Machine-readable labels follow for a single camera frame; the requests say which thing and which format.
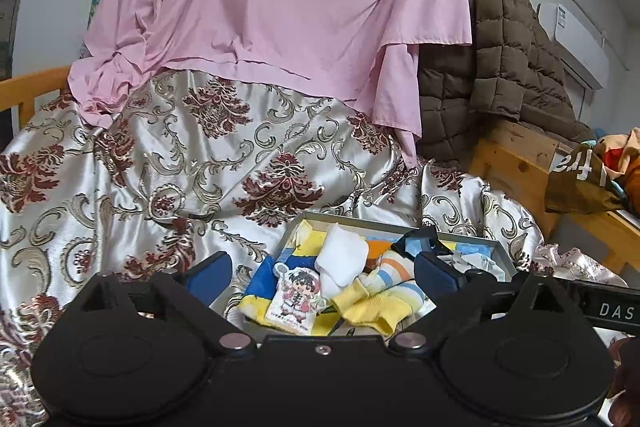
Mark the white wall air conditioner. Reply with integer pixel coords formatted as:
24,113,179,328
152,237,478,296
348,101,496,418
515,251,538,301
537,2,610,91

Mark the brown quilted jacket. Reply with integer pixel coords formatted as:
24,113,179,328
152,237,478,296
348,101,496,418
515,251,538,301
416,0,593,166

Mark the olive printed bag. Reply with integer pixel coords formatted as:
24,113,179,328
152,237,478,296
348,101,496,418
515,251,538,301
544,140,627,215

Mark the orange cloth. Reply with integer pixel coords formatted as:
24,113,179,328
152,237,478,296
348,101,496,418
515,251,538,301
366,239,392,271

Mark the person's right hand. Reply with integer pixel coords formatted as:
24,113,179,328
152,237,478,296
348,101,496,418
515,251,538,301
608,337,640,427

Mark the pink hanging sheet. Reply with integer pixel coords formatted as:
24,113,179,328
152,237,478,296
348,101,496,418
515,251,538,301
68,0,472,164

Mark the floral satin bedspread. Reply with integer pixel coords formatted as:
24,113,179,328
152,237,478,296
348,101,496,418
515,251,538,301
0,68,629,427

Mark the wooden bed frame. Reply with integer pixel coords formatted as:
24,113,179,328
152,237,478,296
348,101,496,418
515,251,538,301
1,66,639,273

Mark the colourful patterned cloth pile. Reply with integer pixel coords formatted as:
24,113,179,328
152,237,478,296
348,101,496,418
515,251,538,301
594,127,640,214

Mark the white cloth in box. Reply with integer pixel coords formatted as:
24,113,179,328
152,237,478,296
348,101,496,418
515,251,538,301
314,223,369,300

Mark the striped colourful towel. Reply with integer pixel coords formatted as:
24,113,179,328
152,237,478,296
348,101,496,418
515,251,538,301
331,249,427,337

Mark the colourful cartoon storage box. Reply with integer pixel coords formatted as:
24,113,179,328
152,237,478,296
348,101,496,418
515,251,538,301
238,215,516,337

